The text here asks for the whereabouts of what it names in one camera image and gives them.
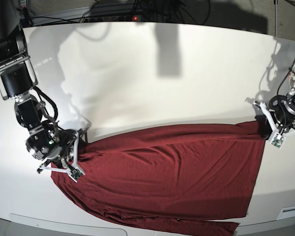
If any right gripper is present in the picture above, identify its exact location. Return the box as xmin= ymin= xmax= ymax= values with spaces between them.
xmin=25 ymin=121 xmax=89 ymax=168

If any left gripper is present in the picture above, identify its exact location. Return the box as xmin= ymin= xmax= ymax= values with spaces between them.
xmin=255 ymin=95 xmax=295 ymax=140

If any dark red long-sleeve shirt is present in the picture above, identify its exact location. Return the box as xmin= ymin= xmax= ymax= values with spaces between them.
xmin=51 ymin=121 xmax=265 ymax=236

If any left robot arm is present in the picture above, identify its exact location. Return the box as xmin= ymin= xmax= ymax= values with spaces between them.
xmin=253 ymin=2 xmax=295 ymax=148

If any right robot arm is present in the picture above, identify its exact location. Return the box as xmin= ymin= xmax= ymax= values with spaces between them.
xmin=0 ymin=0 xmax=87 ymax=173

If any white label plate on table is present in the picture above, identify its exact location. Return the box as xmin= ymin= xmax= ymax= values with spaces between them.
xmin=277 ymin=206 xmax=295 ymax=220

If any thin white vertical pole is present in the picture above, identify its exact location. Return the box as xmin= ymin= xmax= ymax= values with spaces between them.
xmin=273 ymin=0 xmax=278 ymax=37

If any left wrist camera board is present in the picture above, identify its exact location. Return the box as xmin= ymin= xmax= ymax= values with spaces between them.
xmin=268 ymin=132 xmax=286 ymax=149

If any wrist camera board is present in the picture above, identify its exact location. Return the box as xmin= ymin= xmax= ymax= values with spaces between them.
xmin=69 ymin=169 xmax=85 ymax=183
xmin=268 ymin=132 xmax=286 ymax=149

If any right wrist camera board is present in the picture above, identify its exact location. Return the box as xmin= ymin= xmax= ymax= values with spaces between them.
xmin=69 ymin=169 xmax=85 ymax=183

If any black power strip red switch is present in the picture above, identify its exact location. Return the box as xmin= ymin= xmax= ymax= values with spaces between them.
xmin=82 ymin=15 xmax=142 ymax=23

